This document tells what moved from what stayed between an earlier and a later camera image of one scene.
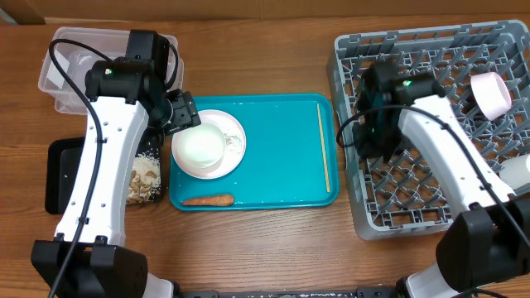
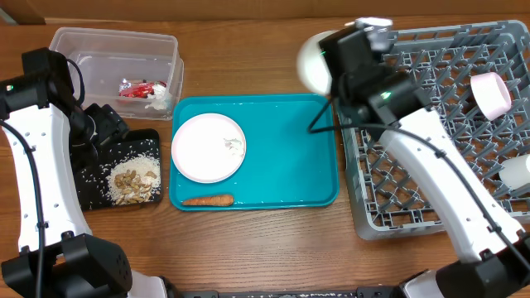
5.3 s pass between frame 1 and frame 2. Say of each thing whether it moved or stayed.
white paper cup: stayed
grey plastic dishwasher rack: stayed
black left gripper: moved
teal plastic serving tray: stayed
